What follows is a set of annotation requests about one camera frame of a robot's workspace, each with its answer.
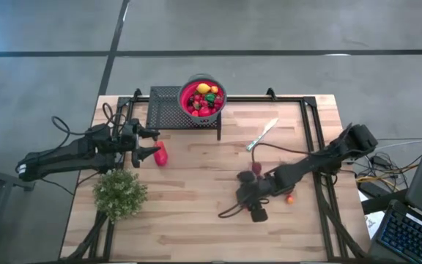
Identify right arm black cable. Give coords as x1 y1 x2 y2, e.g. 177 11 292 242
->
251 142 309 173

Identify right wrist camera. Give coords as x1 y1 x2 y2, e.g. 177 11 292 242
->
237 170 258 184

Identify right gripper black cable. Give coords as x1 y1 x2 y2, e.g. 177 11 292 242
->
218 197 270 219

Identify red collapsible colander grey rim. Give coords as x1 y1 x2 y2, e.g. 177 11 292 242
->
177 73 228 125

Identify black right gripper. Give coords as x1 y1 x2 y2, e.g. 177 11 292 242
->
235 175 276 223

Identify black aluminium table frame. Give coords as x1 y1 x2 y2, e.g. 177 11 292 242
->
59 87 368 263

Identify knife with teal handle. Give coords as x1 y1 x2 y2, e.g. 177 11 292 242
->
246 117 280 152

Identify black perforated metal shelf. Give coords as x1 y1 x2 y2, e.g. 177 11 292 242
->
144 86 223 142

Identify potted plant white flowers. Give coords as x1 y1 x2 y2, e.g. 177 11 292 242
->
92 168 149 223

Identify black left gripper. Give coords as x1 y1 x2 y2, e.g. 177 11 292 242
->
117 117 162 169

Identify yellow cable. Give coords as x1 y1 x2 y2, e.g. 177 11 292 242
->
355 163 419 184

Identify large red pepper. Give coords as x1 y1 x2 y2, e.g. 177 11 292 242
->
154 141 169 168

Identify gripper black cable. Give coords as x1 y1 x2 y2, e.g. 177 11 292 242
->
218 197 270 219
51 102 130 147

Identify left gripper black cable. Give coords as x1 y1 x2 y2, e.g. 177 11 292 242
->
51 102 130 147

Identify laptop keyboard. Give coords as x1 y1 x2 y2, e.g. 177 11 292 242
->
366 199 422 264

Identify white paper sheet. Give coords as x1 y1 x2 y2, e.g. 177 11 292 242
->
364 210 386 239

